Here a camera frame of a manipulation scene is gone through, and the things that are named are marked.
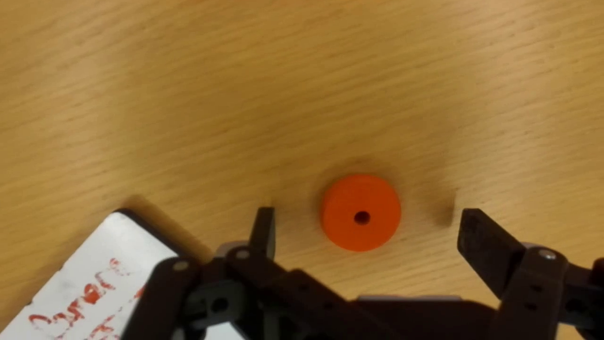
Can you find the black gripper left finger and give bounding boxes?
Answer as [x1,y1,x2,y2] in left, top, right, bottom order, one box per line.
[248,206,275,259]

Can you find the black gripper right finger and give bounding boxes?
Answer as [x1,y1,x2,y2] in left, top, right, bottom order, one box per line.
[456,208,526,297]

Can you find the orange ring block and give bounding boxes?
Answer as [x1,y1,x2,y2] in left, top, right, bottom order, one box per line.
[320,174,401,251]

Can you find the white board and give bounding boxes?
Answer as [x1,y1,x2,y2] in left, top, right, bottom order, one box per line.
[0,210,190,340]

